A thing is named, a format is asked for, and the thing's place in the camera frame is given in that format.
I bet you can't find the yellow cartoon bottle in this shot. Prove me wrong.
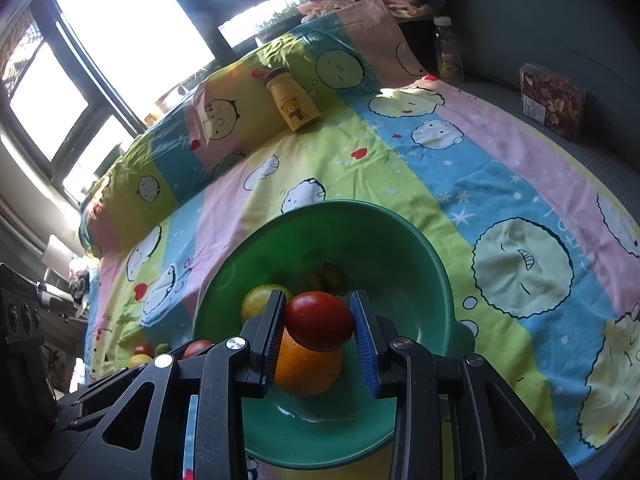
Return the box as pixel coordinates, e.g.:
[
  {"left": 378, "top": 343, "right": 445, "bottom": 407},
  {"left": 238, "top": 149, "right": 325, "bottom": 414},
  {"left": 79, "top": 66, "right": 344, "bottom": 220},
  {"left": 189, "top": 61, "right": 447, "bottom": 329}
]
[{"left": 263, "top": 66, "right": 321, "bottom": 133}]

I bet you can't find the colourful cartoon printed bedsheet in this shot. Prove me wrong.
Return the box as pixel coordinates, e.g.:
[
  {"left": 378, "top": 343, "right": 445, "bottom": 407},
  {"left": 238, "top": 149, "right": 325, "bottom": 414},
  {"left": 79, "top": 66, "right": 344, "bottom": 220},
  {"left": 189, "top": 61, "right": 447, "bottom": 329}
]
[{"left": 80, "top": 0, "right": 640, "bottom": 480}]

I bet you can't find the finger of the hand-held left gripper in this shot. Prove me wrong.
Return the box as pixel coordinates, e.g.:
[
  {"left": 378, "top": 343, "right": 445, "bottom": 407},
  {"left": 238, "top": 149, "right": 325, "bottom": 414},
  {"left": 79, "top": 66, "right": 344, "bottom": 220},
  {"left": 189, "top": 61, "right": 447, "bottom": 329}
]
[{"left": 52, "top": 366, "right": 153, "bottom": 433}]

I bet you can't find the dark framed window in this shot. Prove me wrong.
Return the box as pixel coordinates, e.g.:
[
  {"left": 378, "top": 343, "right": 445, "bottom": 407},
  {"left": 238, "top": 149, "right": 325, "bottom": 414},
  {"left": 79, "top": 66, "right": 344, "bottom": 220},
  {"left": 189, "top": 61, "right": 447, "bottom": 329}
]
[{"left": 0, "top": 0, "right": 321, "bottom": 196}]

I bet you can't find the green plastic bowl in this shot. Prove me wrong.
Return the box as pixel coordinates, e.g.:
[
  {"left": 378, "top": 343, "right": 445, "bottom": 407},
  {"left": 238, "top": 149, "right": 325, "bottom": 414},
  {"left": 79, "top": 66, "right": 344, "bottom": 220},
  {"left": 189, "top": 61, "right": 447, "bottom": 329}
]
[{"left": 192, "top": 200, "right": 476, "bottom": 471}]

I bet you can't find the orange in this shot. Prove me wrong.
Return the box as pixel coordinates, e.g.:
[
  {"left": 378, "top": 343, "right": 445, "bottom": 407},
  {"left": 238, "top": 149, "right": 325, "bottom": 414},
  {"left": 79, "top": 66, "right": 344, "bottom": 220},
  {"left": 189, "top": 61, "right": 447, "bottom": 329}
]
[{"left": 272, "top": 330, "right": 346, "bottom": 398}]

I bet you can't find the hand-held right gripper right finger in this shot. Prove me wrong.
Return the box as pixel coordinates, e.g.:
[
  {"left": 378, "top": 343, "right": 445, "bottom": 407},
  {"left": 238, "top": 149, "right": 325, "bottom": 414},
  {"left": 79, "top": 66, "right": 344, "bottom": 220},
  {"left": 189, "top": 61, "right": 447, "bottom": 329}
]
[{"left": 350, "top": 290, "right": 581, "bottom": 480}]

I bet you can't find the clear dried snack box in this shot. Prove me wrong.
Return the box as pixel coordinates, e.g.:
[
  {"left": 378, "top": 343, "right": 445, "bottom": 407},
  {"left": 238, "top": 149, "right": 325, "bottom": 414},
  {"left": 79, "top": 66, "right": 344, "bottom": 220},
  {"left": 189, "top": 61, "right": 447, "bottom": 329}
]
[{"left": 518, "top": 62, "right": 587, "bottom": 142}]

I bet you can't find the yellow-green citrus fruit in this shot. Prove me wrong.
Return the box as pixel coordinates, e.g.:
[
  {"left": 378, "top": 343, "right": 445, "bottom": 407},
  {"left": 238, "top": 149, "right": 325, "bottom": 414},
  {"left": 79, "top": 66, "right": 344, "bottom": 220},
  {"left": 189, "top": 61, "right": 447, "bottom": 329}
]
[{"left": 241, "top": 284, "right": 295, "bottom": 323}]

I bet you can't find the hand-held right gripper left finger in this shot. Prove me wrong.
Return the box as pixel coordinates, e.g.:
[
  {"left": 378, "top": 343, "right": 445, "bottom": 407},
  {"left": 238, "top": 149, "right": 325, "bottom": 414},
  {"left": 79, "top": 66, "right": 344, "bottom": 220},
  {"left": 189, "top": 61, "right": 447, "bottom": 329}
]
[{"left": 60, "top": 289, "right": 288, "bottom": 480}]

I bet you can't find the clear plastic bottle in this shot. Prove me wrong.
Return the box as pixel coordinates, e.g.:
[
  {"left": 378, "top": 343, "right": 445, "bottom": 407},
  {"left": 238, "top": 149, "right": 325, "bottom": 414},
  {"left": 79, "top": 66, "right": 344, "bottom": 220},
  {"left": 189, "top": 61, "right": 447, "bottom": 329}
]
[{"left": 432, "top": 16, "right": 465, "bottom": 83}]

